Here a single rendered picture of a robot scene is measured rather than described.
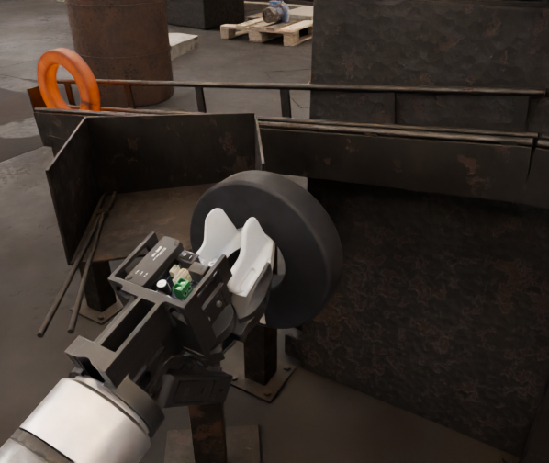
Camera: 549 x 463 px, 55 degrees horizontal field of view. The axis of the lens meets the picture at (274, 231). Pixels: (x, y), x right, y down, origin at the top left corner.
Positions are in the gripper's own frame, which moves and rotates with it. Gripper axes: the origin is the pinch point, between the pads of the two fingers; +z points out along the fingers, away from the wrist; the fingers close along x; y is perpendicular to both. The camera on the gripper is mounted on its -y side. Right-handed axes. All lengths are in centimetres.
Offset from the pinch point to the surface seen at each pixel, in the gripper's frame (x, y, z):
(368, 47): 11, -7, 52
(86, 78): 75, -15, 43
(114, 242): 28.9, -13.9, 3.0
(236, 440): 25, -75, 5
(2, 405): 78, -69, -14
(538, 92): -16, -11, 50
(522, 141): -16.6, -13.5, 40.4
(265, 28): 256, -166, 384
